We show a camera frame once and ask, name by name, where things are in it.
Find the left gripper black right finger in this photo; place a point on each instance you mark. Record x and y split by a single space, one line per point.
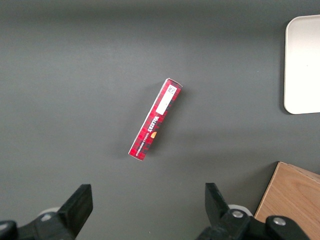
217 215

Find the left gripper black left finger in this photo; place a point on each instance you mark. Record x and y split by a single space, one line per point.
72 215

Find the wooden drawer cabinet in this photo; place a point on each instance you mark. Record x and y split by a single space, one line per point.
290 192

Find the red tartan shortbread box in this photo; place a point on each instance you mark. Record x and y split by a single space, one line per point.
155 122

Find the beige plastic tray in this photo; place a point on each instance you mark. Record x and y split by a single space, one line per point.
303 65

